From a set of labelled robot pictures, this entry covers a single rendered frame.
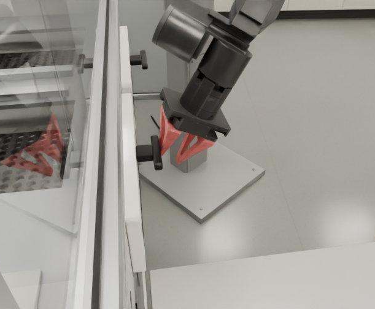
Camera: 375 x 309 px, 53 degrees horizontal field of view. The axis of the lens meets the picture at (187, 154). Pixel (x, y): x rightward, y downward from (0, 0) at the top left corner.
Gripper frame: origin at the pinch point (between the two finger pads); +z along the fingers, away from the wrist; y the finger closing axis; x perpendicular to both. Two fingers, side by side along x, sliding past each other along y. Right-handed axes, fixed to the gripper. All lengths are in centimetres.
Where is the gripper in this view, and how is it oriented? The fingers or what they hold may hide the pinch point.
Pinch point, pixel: (169, 154)
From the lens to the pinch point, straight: 59.7
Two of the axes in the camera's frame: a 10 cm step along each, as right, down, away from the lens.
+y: -8.7, -2.5, -4.3
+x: 2.0, 6.1, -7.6
